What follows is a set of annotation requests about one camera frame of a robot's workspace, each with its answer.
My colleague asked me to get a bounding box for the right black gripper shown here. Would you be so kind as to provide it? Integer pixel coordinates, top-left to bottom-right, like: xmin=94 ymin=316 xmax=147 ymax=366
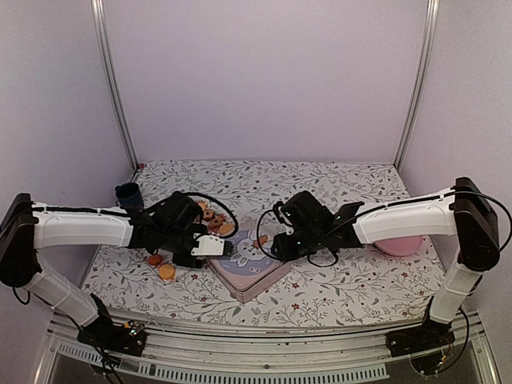
xmin=271 ymin=228 xmax=325 ymax=262

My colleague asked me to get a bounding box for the floral cookie tray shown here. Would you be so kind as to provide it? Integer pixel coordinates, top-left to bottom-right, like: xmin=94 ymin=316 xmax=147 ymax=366
xmin=142 ymin=202 xmax=241 ymax=285

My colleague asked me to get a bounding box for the metal tin lid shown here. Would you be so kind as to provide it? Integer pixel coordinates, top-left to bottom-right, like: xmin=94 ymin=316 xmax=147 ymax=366
xmin=206 ymin=227 xmax=292 ymax=293

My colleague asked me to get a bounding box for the metal divided cookie tin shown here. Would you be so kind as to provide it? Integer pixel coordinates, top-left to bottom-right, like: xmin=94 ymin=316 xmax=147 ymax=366
xmin=209 ymin=258 xmax=291 ymax=303

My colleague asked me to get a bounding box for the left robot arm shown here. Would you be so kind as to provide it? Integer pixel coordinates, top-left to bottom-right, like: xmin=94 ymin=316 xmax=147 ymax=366
xmin=1 ymin=192 xmax=207 ymax=350

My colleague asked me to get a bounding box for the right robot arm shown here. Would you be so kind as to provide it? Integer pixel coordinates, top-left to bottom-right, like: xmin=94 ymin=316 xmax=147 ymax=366
xmin=271 ymin=177 xmax=501 ymax=357

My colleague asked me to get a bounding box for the chocolate donut cookie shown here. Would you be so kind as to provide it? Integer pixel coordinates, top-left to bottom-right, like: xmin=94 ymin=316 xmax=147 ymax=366
xmin=202 ymin=209 xmax=215 ymax=222

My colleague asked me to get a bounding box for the round tan cookie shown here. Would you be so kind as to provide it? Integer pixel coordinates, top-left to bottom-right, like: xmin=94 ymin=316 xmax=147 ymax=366
xmin=218 ymin=222 xmax=234 ymax=236

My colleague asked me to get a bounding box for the dark blue cup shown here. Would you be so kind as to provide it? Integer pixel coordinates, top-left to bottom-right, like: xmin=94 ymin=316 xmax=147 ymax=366
xmin=114 ymin=182 xmax=144 ymax=209

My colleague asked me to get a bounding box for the floral tablecloth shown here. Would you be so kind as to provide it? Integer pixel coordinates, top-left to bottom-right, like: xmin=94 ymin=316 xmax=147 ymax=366
xmin=83 ymin=160 xmax=444 ymax=328

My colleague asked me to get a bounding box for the pink plate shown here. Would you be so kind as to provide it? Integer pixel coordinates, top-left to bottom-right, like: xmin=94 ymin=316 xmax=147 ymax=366
xmin=374 ymin=236 xmax=423 ymax=257

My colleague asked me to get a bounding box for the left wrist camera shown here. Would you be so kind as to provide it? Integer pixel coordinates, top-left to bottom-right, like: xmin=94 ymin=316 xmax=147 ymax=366
xmin=190 ymin=234 xmax=226 ymax=257

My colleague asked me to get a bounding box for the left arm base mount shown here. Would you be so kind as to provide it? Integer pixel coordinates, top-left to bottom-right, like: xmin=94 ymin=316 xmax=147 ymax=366
xmin=77 ymin=318 xmax=147 ymax=357

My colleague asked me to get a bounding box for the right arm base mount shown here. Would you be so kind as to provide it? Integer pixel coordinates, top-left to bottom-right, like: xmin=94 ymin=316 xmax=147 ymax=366
xmin=386 ymin=320 xmax=455 ymax=376

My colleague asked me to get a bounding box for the left aluminium frame post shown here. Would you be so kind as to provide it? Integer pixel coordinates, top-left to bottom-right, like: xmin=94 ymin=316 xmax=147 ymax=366
xmin=90 ymin=0 xmax=139 ymax=171

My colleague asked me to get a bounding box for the aluminium frame post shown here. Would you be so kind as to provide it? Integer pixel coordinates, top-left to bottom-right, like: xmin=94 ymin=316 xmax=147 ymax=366
xmin=394 ymin=0 xmax=440 ymax=171
xmin=90 ymin=0 xmax=139 ymax=171

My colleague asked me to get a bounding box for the right aluminium frame post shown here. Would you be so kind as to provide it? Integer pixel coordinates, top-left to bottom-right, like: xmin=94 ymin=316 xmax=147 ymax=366
xmin=394 ymin=0 xmax=440 ymax=171

